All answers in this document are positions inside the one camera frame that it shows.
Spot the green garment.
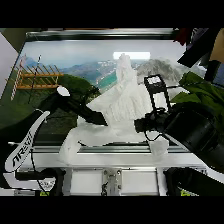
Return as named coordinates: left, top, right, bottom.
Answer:
left=171, top=71, right=224, bottom=134

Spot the silver frame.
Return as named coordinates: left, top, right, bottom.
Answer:
left=6, top=28, right=224, bottom=197

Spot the black cable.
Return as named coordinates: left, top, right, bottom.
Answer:
left=29, top=149, right=46, bottom=193

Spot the yellow wooden rack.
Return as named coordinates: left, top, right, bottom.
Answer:
left=11, top=54, right=65, bottom=101

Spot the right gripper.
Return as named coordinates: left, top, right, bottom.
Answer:
left=133, top=111, right=170, bottom=135

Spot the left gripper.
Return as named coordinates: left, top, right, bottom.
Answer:
left=77, top=103, right=109, bottom=127

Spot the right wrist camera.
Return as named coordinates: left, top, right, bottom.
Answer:
left=143, top=74, right=173, bottom=116

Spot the white shirt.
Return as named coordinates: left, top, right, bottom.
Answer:
left=58, top=53, right=171, bottom=166

